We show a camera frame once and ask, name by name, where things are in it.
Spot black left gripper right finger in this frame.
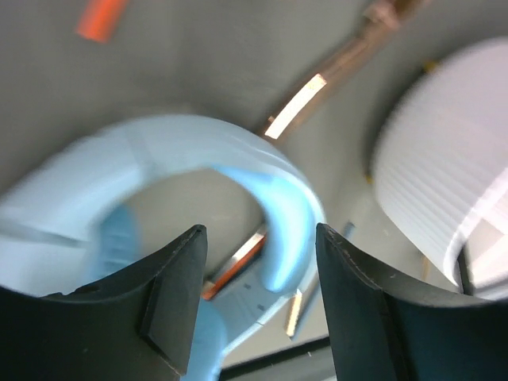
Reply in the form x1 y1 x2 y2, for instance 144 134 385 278
316 223 507 380

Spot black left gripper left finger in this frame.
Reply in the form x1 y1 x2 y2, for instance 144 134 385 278
1 225 207 380

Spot light blue headphones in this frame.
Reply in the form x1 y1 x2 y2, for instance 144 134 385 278
1 114 325 380

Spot white divided round container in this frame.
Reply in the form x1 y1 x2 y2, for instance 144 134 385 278
371 37 507 300

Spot silver copper chopstick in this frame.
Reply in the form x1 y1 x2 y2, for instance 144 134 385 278
285 289 302 338

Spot orange chopstick under headphones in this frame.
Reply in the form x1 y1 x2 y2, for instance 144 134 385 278
75 0 128 44

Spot copper utensil beside container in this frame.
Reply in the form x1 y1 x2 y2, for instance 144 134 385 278
257 1 428 143

